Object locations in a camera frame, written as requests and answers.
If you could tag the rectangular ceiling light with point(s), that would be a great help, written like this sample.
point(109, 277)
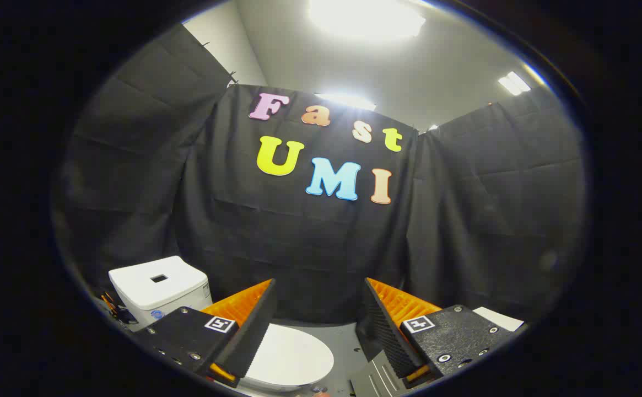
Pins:
point(513, 82)

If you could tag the large ceiling light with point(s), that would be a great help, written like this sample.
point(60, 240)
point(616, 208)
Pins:
point(365, 19)

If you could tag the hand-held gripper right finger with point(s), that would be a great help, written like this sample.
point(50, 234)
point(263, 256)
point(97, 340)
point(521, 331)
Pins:
point(384, 331)

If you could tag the long ceiling light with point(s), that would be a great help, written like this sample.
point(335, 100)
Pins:
point(348, 101)

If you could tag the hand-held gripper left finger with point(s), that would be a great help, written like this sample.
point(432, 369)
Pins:
point(254, 331)

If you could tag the black backdrop cloth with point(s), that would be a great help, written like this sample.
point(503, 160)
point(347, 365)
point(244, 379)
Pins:
point(298, 248)

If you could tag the grey cabinet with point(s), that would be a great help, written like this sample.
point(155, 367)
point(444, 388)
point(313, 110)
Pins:
point(373, 380)

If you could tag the white toilet lid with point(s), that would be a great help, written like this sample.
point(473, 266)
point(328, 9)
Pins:
point(293, 355)

